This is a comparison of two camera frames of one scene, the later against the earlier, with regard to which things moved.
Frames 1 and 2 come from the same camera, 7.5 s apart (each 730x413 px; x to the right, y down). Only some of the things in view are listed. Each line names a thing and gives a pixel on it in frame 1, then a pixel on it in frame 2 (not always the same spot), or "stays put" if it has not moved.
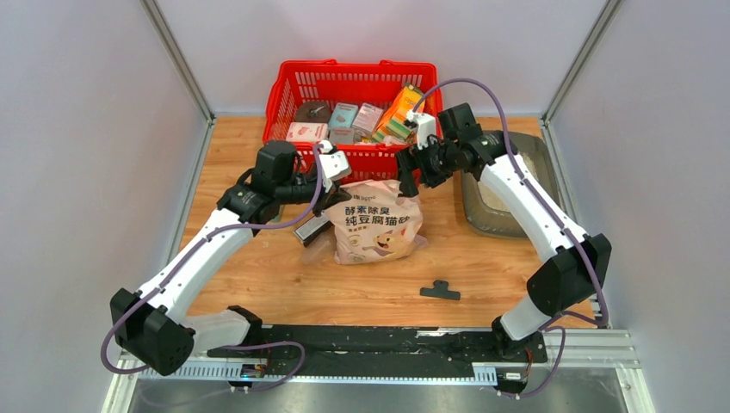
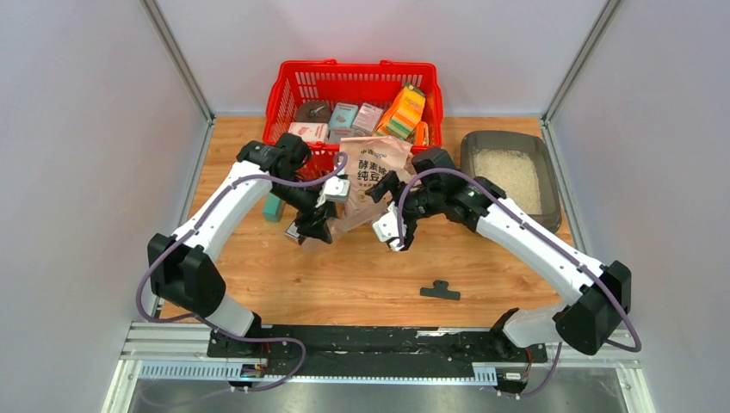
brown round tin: x=317 y=111 stays put
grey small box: x=342 y=135 stays put
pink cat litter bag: x=377 y=224 -> x=370 y=159
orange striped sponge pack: x=393 y=126 stays put
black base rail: x=380 y=351 stays put
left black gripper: x=326 y=200 -> x=308 y=226
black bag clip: x=440 y=290 stays put
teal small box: x=343 y=116 stays put
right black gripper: x=405 y=161 -> x=390 y=181
